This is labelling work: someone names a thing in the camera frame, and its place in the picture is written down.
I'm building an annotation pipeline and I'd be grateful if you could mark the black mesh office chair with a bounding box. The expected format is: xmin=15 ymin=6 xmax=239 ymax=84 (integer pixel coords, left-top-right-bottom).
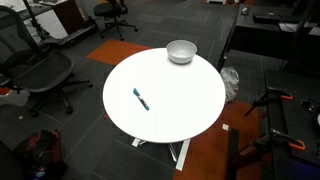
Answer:
xmin=0 ymin=4 xmax=94 ymax=118

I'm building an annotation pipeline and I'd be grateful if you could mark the black device on table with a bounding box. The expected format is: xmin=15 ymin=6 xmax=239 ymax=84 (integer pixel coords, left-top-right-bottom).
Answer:
xmin=301 ymin=98 xmax=320 ymax=114

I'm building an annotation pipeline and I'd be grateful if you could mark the black upright post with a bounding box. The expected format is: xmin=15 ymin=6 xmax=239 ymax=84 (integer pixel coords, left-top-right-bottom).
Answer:
xmin=225 ymin=128 xmax=268 ymax=180

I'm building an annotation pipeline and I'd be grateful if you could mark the black work table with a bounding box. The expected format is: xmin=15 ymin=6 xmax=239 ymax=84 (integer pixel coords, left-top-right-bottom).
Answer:
xmin=264 ymin=69 xmax=320 ymax=180

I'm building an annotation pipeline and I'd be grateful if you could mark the white table base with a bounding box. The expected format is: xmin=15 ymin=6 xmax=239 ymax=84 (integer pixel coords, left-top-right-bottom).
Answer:
xmin=131 ymin=137 xmax=192 ymax=172

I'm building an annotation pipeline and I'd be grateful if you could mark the black clamp orange handle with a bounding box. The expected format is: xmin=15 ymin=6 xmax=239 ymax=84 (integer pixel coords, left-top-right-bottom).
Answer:
xmin=249 ymin=128 xmax=307 ymax=153
xmin=243 ymin=87 xmax=294 ymax=118

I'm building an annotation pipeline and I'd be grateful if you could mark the white plastic bag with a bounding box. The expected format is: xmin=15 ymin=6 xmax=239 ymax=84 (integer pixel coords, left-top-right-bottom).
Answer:
xmin=219 ymin=66 xmax=240 ymax=104

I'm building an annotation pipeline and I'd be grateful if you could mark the black stand with base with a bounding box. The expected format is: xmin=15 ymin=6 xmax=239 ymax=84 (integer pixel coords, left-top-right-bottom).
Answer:
xmin=22 ymin=0 xmax=99 ymax=48

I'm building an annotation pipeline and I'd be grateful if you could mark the teal capped marker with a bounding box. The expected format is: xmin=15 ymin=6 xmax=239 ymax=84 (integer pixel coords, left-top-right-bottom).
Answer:
xmin=132 ymin=87 xmax=151 ymax=112

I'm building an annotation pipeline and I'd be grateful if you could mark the black office desk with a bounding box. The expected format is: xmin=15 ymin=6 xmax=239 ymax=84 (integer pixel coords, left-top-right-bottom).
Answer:
xmin=217 ymin=3 xmax=320 ymax=73

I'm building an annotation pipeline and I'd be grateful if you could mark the white bowl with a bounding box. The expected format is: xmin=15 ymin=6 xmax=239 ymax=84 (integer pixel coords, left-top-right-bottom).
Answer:
xmin=166 ymin=39 xmax=198 ymax=65

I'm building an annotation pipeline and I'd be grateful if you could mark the black padded office chair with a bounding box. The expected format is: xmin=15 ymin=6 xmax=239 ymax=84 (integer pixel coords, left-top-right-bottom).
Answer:
xmin=93 ymin=0 xmax=139 ymax=42

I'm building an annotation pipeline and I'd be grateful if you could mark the dark wood cabinet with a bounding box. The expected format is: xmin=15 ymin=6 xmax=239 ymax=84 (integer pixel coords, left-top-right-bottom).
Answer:
xmin=39 ymin=0 xmax=85 ymax=35

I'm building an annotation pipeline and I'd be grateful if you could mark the red and black bag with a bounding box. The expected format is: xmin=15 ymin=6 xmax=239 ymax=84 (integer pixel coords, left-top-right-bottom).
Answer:
xmin=13 ymin=129 xmax=68 ymax=180

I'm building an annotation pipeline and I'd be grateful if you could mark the black keyboard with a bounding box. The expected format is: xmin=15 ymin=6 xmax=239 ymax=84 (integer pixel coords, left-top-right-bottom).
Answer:
xmin=252 ymin=13 xmax=283 ymax=25

